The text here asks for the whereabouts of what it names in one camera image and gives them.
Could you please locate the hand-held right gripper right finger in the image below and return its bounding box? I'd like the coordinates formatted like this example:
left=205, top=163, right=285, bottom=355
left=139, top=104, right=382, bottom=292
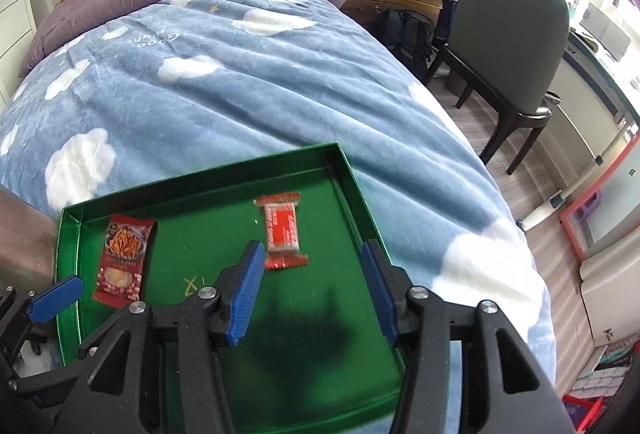
left=360, top=239, right=576, bottom=434

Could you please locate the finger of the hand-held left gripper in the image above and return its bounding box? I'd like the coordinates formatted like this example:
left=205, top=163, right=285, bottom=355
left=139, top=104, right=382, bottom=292
left=0, top=276, right=85, bottom=365
left=7, top=345, right=99, bottom=403

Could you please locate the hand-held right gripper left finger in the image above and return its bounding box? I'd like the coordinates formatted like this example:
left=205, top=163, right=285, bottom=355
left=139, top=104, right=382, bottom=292
left=50, top=240, right=266, bottom=434

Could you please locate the green tray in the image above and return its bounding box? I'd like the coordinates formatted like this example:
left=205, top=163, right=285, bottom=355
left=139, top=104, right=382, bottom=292
left=54, top=141, right=408, bottom=434

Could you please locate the brown box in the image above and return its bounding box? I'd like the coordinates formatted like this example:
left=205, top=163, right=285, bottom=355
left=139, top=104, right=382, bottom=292
left=0, top=186, right=59, bottom=285

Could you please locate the red candy bar packet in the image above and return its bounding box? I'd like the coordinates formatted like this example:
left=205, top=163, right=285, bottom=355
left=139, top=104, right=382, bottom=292
left=255, top=191, right=310, bottom=271

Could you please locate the red noodle snack packet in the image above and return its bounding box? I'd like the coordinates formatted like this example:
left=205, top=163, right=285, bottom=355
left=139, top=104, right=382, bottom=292
left=92, top=214, right=158, bottom=305

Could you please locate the white stick vacuum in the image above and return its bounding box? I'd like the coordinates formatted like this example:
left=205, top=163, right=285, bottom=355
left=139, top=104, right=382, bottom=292
left=517, top=134, right=632, bottom=231

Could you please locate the red framed board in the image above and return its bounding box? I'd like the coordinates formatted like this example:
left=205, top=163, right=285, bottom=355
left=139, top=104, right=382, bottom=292
left=559, top=148, right=640, bottom=261

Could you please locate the blue cloud print blanket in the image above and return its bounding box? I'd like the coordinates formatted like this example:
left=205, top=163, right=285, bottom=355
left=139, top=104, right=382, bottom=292
left=0, top=0, right=556, bottom=434

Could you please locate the stack of books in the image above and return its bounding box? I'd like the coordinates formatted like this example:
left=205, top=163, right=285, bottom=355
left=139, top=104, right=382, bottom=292
left=564, top=333, right=640, bottom=430

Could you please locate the black backpack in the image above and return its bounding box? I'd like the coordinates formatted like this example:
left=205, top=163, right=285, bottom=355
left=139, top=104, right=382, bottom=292
left=372, top=8, right=441, bottom=75

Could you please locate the white wardrobe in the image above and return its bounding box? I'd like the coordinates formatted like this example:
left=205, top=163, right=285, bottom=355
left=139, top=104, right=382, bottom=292
left=0, top=0, right=37, bottom=107

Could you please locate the white desk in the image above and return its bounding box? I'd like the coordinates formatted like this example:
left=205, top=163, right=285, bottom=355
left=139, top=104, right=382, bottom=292
left=545, top=28, right=640, bottom=175

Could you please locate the grey chair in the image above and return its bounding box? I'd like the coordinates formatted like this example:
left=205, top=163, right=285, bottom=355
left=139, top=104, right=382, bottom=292
left=425, top=0, right=572, bottom=175

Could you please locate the grey box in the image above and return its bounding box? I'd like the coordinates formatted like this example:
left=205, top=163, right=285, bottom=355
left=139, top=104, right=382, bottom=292
left=580, top=2, right=632, bottom=62

